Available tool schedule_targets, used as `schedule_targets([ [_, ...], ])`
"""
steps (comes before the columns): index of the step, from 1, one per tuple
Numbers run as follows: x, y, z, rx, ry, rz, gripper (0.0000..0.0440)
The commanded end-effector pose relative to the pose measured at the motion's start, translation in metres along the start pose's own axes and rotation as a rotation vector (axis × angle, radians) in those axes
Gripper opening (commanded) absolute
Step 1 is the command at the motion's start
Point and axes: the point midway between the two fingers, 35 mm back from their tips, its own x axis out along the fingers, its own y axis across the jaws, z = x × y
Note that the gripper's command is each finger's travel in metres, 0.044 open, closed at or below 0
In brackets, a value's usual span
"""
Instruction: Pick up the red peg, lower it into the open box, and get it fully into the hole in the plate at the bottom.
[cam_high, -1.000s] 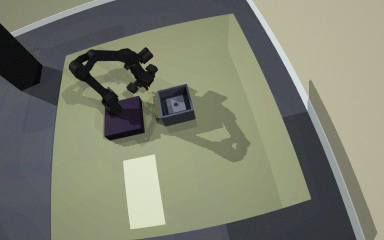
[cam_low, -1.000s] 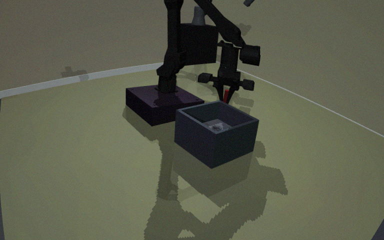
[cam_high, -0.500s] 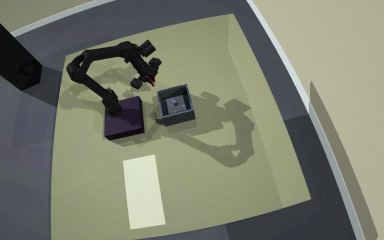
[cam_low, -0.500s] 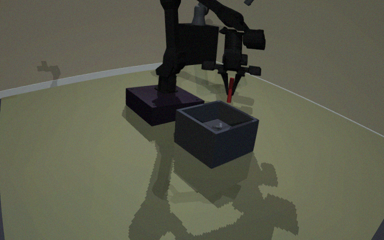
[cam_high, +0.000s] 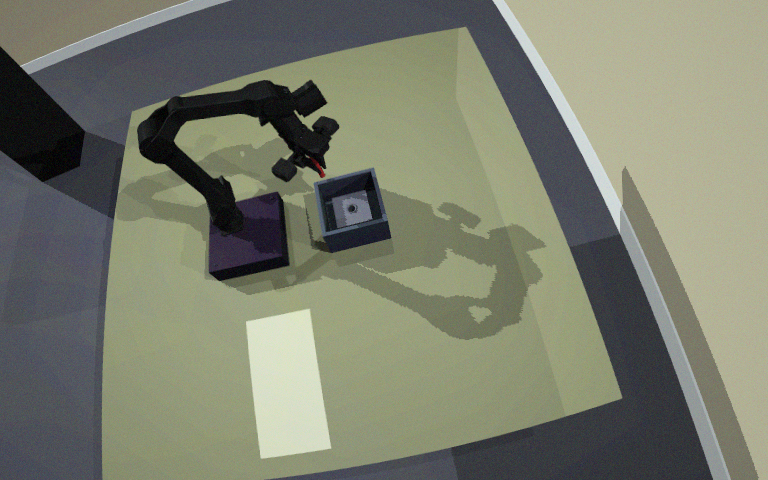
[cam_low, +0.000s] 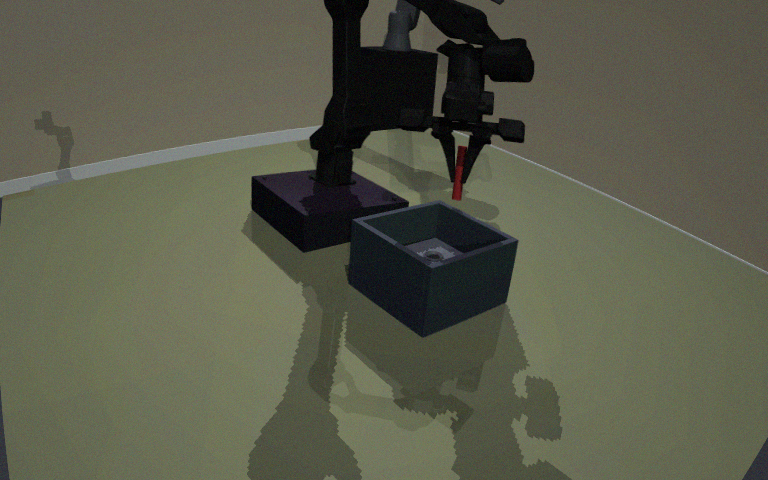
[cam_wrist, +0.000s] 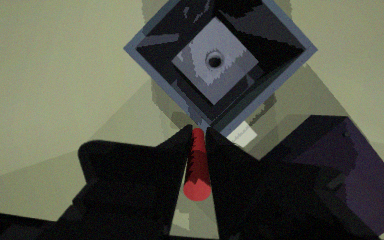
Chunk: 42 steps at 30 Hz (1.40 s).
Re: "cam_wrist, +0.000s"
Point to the red peg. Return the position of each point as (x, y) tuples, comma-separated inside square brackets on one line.
[(197, 185)]

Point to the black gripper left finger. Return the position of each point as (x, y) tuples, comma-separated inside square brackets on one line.
[(162, 166)]

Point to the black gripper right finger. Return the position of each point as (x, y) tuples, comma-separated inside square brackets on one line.
[(238, 181)]

